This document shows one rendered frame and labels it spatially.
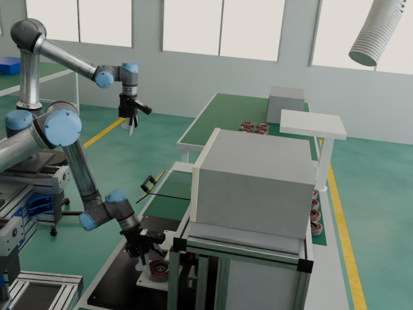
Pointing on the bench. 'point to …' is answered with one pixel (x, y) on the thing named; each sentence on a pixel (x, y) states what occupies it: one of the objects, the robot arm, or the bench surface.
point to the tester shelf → (245, 245)
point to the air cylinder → (192, 278)
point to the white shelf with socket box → (313, 121)
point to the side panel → (260, 287)
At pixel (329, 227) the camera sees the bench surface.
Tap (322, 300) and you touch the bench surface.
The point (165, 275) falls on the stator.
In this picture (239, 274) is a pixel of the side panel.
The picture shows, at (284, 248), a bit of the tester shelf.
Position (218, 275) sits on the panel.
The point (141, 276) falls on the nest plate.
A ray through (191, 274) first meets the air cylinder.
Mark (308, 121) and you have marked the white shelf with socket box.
